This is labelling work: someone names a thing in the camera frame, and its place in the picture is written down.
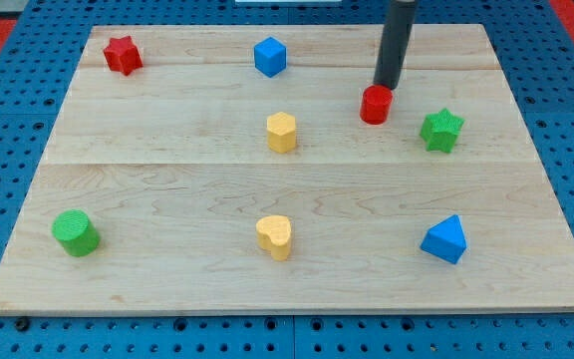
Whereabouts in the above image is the yellow hexagon block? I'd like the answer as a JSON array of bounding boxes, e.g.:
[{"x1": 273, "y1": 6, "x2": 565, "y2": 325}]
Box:
[{"x1": 266, "y1": 112, "x2": 297, "y2": 154}]

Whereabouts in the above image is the red star block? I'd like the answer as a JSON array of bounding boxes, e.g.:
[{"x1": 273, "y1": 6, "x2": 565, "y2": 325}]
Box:
[{"x1": 103, "y1": 36, "x2": 144, "y2": 76}]

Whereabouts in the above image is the blue cube block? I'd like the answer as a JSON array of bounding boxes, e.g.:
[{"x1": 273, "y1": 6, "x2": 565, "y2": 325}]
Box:
[{"x1": 253, "y1": 37, "x2": 287, "y2": 78}]

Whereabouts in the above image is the blue triangle block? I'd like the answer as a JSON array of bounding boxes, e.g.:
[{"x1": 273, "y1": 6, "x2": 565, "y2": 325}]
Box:
[{"x1": 421, "y1": 214, "x2": 467, "y2": 264}]

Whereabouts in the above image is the yellow heart block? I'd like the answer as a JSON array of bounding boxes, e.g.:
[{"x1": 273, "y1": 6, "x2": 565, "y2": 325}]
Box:
[{"x1": 255, "y1": 215, "x2": 293, "y2": 261}]

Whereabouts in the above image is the red cylinder block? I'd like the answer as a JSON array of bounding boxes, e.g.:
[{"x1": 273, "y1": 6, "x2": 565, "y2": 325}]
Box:
[{"x1": 360, "y1": 85, "x2": 394, "y2": 125}]

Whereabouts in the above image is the wooden board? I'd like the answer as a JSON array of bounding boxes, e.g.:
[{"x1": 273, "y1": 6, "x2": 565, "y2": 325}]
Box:
[{"x1": 0, "y1": 24, "x2": 574, "y2": 317}]

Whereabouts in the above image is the green cylinder block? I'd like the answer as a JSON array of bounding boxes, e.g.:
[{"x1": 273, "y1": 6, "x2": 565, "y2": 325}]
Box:
[{"x1": 52, "y1": 209, "x2": 101, "y2": 257}]

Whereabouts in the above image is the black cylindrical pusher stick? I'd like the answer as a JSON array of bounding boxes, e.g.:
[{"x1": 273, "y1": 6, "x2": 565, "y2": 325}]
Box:
[{"x1": 373, "y1": 0, "x2": 418, "y2": 91}]

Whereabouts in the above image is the green star block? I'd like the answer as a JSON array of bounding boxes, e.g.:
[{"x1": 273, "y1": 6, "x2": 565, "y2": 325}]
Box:
[{"x1": 420, "y1": 108, "x2": 465, "y2": 154}]

